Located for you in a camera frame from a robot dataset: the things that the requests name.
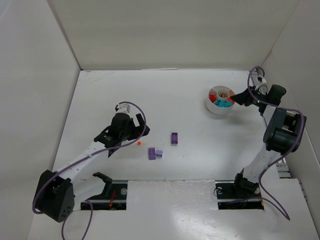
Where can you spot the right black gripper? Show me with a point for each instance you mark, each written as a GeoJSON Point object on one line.
{"type": "Point", "coordinates": [249, 95]}

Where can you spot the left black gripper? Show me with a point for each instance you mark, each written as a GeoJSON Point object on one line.
{"type": "Point", "coordinates": [135, 127]}

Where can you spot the brown lego brick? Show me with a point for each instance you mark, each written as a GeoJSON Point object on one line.
{"type": "Point", "coordinates": [223, 95]}

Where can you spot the teal lego brick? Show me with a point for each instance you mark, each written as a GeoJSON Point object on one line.
{"type": "Point", "coordinates": [223, 104]}

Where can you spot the large red lego brick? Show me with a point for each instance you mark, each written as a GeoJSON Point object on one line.
{"type": "Point", "coordinates": [212, 98]}

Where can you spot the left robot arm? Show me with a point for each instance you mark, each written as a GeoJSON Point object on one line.
{"type": "Point", "coordinates": [74, 186]}

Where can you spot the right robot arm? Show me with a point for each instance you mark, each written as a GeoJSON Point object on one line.
{"type": "Point", "coordinates": [283, 133]}

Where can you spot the white round divided container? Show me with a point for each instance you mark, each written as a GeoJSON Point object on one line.
{"type": "Point", "coordinates": [217, 90]}

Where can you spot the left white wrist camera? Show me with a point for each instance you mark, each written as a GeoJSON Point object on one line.
{"type": "Point", "coordinates": [123, 108]}

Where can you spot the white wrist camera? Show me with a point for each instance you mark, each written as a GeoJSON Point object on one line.
{"type": "Point", "coordinates": [259, 82]}
{"type": "Point", "coordinates": [123, 108]}

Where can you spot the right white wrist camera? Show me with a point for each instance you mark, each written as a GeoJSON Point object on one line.
{"type": "Point", "coordinates": [259, 82]}

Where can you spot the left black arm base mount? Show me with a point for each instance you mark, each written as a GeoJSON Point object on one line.
{"type": "Point", "coordinates": [104, 193]}

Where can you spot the aluminium rail on right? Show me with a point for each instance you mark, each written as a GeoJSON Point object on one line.
{"type": "Point", "coordinates": [275, 142]}

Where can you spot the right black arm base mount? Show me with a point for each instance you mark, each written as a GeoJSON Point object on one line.
{"type": "Point", "coordinates": [238, 194]}

